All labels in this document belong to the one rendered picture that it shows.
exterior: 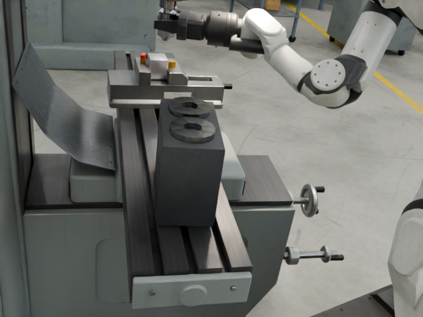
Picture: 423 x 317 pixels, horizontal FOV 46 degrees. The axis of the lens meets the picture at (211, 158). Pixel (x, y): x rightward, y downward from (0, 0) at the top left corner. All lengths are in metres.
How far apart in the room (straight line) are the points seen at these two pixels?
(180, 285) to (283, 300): 1.39
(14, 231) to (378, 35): 1.04
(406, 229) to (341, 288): 1.38
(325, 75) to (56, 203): 0.79
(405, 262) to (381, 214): 1.94
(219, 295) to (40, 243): 0.67
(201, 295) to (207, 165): 0.24
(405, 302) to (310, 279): 1.24
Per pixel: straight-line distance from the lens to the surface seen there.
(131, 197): 1.10
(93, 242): 1.48
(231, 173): 1.43
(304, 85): 1.20
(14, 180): 1.35
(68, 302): 1.65
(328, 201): 3.00
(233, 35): 1.29
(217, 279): 0.94
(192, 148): 0.92
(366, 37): 1.22
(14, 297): 1.57
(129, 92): 1.48
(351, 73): 1.16
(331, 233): 2.75
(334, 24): 6.07
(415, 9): 1.05
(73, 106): 1.55
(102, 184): 1.37
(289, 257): 1.65
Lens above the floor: 1.60
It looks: 30 degrees down
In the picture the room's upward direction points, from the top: 8 degrees clockwise
